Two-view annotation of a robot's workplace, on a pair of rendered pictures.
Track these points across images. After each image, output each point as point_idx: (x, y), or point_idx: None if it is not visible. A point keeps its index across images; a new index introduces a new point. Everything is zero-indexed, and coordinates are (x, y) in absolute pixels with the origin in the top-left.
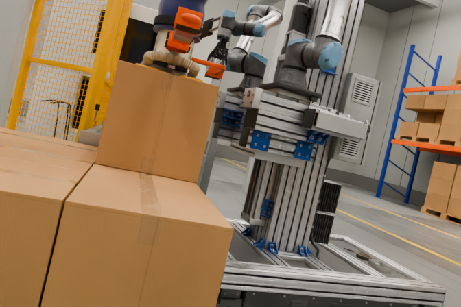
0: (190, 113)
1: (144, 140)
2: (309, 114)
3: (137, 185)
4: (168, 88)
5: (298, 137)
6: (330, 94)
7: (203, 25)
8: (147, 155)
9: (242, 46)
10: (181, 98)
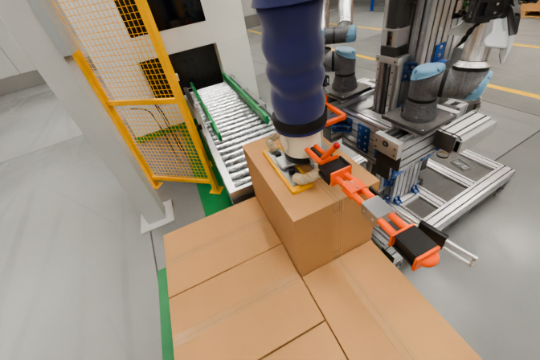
0: (360, 210)
1: (330, 246)
2: (445, 138)
3: (370, 317)
4: (339, 210)
5: (429, 153)
6: None
7: (419, 226)
8: (335, 250)
9: None
10: (351, 208)
